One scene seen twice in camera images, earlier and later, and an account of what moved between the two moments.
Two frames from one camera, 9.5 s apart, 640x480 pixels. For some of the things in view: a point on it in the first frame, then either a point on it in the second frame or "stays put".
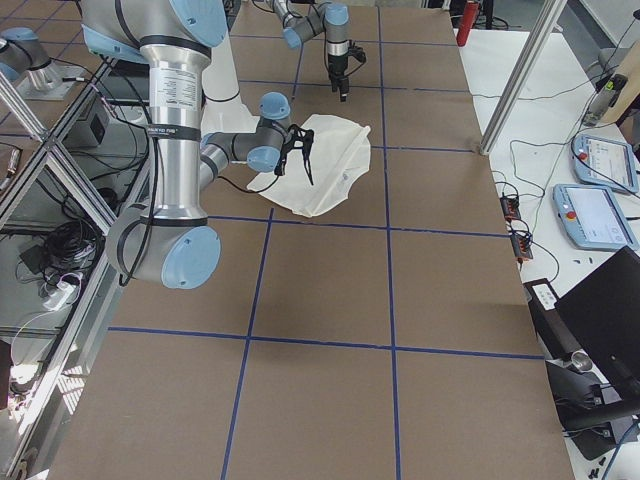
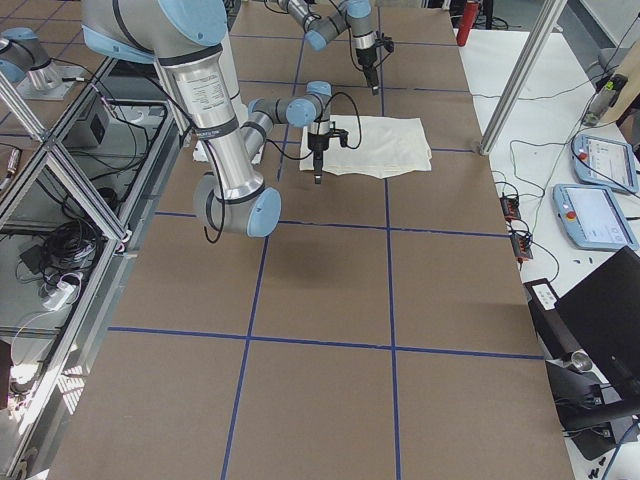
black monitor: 604,312 stays put
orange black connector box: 510,208 stays put
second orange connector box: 522,245 stays put
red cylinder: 467,23 stays put
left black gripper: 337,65 to 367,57
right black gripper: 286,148 to 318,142
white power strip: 57,301 stays put
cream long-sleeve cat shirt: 340,153 to 378,146
